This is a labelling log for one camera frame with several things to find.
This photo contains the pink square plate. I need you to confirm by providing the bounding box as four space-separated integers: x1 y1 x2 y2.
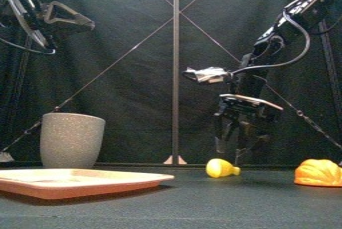
0 167 176 201

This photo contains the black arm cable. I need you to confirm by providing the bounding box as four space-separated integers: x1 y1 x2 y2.
0 36 57 56
230 8 312 76

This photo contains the small metal foot bracket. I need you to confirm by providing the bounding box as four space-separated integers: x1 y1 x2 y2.
0 151 16 164

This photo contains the grey speckled cup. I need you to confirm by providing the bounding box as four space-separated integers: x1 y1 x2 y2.
38 112 107 170

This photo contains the dark frame side post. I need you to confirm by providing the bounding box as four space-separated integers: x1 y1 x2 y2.
306 0 342 134

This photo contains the diagonal brace wire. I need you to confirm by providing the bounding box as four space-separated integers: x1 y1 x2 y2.
133 0 342 150
0 0 230 154

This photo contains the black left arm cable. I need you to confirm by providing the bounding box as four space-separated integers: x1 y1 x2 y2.
0 36 57 56

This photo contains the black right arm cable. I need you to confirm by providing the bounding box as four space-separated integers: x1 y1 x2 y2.
230 8 312 76

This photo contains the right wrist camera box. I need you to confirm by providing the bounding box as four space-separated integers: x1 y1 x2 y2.
181 66 234 85

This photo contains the orange toy croissant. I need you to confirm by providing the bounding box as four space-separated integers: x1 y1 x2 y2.
292 158 342 188

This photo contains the thin vertical frame pole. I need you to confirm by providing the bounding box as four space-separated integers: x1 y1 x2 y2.
161 0 188 166

